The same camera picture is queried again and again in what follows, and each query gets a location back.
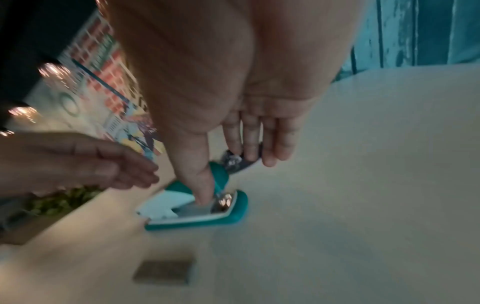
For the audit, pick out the person's left hand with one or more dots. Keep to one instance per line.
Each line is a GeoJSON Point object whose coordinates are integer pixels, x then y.
{"type": "Point", "coordinates": [60, 163]}

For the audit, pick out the person's right hand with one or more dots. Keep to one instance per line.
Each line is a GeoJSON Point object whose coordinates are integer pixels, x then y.
{"type": "Point", "coordinates": [210, 65]}

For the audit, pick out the grey block of staples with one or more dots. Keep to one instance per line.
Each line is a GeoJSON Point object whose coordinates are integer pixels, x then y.
{"type": "Point", "coordinates": [165, 271]}

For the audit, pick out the teal and white stapler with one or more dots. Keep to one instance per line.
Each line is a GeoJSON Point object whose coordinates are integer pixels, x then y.
{"type": "Point", "coordinates": [236, 216]}

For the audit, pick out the green leafy item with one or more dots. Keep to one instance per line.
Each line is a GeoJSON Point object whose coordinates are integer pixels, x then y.
{"type": "Point", "coordinates": [62, 202]}

